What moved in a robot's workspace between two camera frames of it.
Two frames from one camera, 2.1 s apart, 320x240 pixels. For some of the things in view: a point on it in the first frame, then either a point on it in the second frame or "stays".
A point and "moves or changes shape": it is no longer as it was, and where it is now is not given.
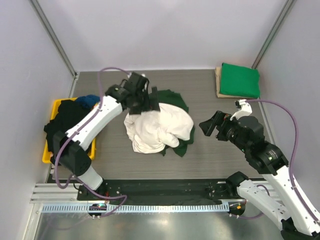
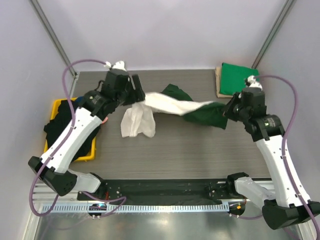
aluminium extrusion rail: x=51 y=193 stays
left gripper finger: x=153 y=98 -> x=140 y=95
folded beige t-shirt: x=218 y=74 stays
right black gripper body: x=227 y=129 -> x=240 y=112
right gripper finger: x=216 y=118 -> x=232 y=101
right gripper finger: x=207 y=126 -> x=227 y=112
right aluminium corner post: x=286 y=7 stays
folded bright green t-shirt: x=240 y=81 stays
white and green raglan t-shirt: x=171 y=128 moves or changes shape
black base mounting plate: x=160 y=191 stays
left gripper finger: x=146 y=104 -> x=130 y=99
